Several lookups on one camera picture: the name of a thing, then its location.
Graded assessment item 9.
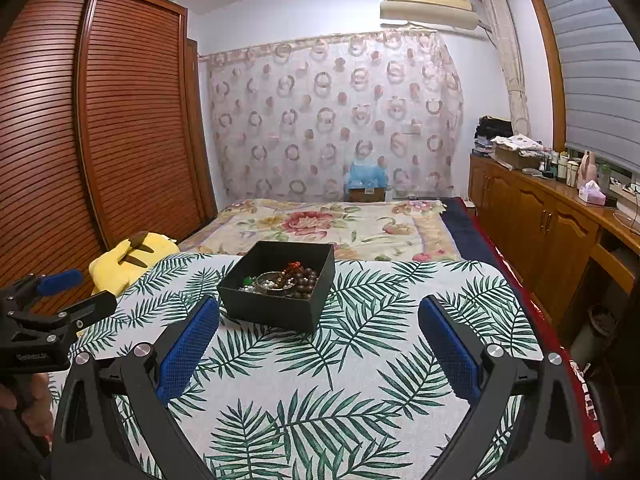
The grey window blind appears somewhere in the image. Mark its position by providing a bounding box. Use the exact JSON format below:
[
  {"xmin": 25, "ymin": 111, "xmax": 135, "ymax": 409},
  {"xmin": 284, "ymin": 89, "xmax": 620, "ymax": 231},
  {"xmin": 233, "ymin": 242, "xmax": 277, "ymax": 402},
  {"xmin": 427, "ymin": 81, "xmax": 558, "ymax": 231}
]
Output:
[{"xmin": 540, "ymin": 0, "xmax": 640, "ymax": 171}]

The wooden window frame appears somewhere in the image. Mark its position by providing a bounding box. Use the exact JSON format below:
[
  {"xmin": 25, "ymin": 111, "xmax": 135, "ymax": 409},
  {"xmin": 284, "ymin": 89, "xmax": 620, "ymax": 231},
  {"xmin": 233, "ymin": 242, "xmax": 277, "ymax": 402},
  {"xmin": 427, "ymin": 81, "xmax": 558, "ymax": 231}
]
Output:
[{"xmin": 520, "ymin": 0, "xmax": 640, "ymax": 186}]

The grey waste bin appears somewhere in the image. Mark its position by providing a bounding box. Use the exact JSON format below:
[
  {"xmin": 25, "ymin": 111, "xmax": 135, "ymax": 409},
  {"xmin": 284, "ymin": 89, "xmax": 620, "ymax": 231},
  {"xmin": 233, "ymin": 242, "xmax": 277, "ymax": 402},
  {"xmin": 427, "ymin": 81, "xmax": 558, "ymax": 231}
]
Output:
[{"xmin": 570, "ymin": 304, "xmax": 623, "ymax": 361}]

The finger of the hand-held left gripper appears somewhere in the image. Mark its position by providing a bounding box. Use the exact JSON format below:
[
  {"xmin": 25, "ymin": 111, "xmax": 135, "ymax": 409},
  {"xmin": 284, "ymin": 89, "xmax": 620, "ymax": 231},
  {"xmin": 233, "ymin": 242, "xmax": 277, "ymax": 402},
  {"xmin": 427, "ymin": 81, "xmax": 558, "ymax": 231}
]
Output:
[
  {"xmin": 7, "ymin": 291, "xmax": 118, "ymax": 335},
  {"xmin": 0, "ymin": 269, "xmax": 84, "ymax": 313}
]

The yellow plush toy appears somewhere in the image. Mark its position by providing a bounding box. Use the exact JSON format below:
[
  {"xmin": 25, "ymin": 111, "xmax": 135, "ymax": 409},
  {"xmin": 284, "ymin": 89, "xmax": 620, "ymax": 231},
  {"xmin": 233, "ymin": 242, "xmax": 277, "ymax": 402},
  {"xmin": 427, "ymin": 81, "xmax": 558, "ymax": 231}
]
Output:
[{"xmin": 90, "ymin": 231, "xmax": 180, "ymax": 297}]

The cream air conditioner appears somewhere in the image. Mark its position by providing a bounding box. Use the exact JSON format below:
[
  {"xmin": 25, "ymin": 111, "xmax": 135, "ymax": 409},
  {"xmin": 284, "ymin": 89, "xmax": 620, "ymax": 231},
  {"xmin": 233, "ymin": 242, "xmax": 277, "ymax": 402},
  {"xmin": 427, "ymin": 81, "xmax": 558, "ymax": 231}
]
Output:
[{"xmin": 379, "ymin": 0, "xmax": 478, "ymax": 31}]

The black square box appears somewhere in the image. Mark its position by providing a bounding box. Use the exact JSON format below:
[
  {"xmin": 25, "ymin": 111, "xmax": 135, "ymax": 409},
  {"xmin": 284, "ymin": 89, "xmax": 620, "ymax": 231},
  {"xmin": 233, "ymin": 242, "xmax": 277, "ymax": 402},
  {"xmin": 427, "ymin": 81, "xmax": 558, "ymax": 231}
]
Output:
[{"xmin": 216, "ymin": 240, "xmax": 336, "ymax": 333}]

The navy blanket with red edge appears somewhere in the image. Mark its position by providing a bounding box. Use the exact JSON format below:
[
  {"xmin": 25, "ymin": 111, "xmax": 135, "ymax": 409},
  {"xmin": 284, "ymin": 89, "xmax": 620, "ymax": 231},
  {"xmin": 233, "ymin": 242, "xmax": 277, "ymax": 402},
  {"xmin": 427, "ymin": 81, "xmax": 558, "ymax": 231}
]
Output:
[{"xmin": 415, "ymin": 196, "xmax": 613, "ymax": 471}]

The wooden cabinet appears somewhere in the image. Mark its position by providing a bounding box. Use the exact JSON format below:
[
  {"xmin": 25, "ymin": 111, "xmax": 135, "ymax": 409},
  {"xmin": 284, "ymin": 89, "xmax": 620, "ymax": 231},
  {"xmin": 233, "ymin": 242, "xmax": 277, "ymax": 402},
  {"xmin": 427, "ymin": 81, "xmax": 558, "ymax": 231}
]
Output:
[{"xmin": 467, "ymin": 152, "xmax": 640, "ymax": 346}]

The wooden slatted wardrobe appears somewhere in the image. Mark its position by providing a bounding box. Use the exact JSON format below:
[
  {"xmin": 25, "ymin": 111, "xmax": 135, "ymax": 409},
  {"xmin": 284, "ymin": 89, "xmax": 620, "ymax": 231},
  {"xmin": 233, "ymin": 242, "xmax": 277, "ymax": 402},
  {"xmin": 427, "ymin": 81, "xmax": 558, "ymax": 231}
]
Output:
[{"xmin": 0, "ymin": 0, "xmax": 218, "ymax": 311}]

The stack of dark clothes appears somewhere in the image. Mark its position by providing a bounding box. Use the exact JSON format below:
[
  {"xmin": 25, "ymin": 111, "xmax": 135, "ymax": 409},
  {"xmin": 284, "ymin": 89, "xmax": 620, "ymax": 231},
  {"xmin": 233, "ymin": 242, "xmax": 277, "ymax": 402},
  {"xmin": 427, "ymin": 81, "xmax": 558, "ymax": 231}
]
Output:
[{"xmin": 472, "ymin": 116, "xmax": 513, "ymax": 156}]

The brown cardboard box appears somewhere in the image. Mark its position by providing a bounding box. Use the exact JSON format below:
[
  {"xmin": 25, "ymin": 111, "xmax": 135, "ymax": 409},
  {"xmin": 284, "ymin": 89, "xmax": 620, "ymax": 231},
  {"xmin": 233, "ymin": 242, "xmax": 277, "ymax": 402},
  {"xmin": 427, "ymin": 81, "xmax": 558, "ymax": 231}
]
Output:
[{"xmin": 349, "ymin": 186, "xmax": 387, "ymax": 203}]

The pink bottle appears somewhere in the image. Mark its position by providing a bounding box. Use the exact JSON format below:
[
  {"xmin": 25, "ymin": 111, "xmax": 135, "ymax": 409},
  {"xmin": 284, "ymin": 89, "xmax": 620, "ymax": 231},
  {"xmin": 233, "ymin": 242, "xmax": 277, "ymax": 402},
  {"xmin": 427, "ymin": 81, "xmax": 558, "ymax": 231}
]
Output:
[{"xmin": 576, "ymin": 150, "xmax": 598, "ymax": 191}]

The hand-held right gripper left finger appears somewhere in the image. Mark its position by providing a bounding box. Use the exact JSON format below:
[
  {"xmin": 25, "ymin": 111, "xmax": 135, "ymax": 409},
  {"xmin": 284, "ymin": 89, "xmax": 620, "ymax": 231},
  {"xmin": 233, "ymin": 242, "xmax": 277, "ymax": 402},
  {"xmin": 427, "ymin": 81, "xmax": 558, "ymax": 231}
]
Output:
[{"xmin": 50, "ymin": 295, "xmax": 222, "ymax": 480}]

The blue plastic bag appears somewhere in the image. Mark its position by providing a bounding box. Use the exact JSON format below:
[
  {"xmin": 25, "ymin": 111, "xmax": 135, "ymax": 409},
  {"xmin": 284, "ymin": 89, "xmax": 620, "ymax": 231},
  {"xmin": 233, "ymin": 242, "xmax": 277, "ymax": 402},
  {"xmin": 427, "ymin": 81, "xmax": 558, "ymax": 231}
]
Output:
[{"xmin": 345, "ymin": 159, "xmax": 390, "ymax": 190}]

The row of small bottles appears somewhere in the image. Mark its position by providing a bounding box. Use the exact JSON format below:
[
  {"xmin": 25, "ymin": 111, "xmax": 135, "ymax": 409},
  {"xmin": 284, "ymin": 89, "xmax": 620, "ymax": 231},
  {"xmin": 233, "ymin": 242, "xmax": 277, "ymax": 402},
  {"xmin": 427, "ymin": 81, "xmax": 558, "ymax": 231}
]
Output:
[{"xmin": 537, "ymin": 149, "xmax": 581, "ymax": 185}]

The brown wooden bead bracelet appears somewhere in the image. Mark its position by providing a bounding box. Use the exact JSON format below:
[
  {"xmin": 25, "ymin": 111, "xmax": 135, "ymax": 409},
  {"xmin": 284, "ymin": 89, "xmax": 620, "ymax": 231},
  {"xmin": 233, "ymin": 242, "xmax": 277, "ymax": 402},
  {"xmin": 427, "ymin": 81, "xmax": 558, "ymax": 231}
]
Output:
[{"xmin": 280, "ymin": 266, "xmax": 321, "ymax": 295}]

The floral blanket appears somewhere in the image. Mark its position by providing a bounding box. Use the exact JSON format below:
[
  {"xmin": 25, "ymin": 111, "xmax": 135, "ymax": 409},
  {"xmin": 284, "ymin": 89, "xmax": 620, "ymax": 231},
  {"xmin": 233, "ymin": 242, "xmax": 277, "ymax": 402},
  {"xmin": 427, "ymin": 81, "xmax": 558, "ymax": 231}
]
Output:
[{"xmin": 177, "ymin": 199, "xmax": 458, "ymax": 263}]

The silver bangle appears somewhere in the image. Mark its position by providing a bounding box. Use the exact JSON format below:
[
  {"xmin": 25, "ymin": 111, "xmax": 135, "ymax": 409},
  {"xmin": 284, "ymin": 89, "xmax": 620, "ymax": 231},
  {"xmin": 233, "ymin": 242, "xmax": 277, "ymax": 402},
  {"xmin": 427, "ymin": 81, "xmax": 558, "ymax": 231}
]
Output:
[{"xmin": 254, "ymin": 271, "xmax": 297, "ymax": 297}]

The person's left hand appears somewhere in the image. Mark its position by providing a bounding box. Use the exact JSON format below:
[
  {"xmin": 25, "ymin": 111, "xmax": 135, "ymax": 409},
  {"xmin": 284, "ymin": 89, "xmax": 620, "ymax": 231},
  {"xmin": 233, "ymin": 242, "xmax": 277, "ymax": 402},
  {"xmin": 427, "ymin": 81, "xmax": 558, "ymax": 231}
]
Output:
[{"xmin": 0, "ymin": 371, "xmax": 55, "ymax": 456}]

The cream lace curtain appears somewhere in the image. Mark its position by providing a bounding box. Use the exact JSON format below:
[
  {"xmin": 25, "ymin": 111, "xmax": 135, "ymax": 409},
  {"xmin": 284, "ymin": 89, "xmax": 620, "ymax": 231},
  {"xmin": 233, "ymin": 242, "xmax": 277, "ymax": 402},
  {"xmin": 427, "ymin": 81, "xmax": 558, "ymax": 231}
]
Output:
[{"xmin": 477, "ymin": 0, "xmax": 531, "ymax": 136}]

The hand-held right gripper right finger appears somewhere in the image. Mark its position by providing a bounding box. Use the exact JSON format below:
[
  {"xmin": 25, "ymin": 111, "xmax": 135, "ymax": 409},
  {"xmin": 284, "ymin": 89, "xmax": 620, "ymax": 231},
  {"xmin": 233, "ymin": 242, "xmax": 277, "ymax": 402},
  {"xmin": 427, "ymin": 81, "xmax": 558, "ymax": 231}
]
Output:
[{"xmin": 417, "ymin": 295, "xmax": 586, "ymax": 480}]

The pink tissue box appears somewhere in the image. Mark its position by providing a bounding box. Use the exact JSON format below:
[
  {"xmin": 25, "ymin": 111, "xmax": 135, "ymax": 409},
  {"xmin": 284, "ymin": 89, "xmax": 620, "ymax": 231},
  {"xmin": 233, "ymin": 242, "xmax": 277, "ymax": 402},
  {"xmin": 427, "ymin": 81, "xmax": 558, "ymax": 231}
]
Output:
[{"xmin": 576, "ymin": 181, "xmax": 607, "ymax": 207}]

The green leaf print cloth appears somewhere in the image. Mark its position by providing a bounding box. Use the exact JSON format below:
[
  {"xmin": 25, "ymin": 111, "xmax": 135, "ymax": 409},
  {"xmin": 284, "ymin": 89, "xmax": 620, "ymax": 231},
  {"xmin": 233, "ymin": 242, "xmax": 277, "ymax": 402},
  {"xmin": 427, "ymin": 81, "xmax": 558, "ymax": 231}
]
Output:
[{"xmin": 47, "ymin": 254, "xmax": 546, "ymax": 480}]

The sheer ring pattern curtain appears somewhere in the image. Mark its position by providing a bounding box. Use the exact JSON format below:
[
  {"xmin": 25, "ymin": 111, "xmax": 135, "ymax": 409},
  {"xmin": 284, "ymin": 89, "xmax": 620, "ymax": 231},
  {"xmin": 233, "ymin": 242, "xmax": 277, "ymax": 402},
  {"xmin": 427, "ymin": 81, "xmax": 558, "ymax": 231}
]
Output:
[{"xmin": 200, "ymin": 30, "xmax": 463, "ymax": 206}]

